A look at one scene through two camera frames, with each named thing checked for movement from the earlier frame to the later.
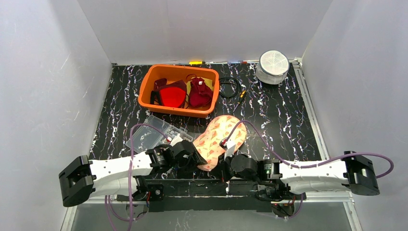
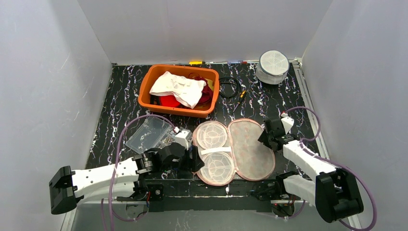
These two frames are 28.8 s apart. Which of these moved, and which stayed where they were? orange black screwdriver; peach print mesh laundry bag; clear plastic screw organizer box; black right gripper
Moved: peach print mesh laundry bag; black right gripper
Stayed: orange black screwdriver; clear plastic screw organizer box
